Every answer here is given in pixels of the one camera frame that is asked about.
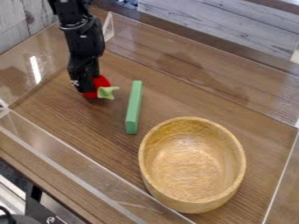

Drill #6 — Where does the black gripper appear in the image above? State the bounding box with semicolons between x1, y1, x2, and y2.
59;14;106;93

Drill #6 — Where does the red plush strawberry toy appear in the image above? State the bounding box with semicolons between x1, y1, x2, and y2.
83;75;119;100

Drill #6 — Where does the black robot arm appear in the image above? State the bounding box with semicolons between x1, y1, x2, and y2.
48;0;106;94

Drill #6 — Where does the green rectangular block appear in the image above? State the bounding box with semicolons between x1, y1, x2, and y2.
126;80;143;135

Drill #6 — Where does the wooden bowl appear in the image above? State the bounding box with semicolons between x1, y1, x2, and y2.
138;116;247;214

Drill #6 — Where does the clear acrylic tray enclosure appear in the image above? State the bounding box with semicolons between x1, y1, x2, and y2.
0;15;299;224

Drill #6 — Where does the black metal bracket with bolt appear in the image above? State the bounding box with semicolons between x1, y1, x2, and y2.
24;185;67;224

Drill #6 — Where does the black cable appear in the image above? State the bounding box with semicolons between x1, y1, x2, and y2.
0;206;18;224

